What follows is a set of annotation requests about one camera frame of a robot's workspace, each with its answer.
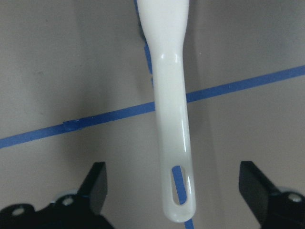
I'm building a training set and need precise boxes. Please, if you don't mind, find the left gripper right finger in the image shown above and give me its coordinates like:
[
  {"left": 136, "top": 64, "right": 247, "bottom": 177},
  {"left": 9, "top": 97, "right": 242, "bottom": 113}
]
[{"left": 239, "top": 161, "right": 305, "bottom": 229}]

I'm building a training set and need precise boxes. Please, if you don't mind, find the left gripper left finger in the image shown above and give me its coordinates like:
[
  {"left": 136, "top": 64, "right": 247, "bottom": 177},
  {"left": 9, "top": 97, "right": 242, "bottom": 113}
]
[{"left": 0, "top": 162, "right": 112, "bottom": 229}]

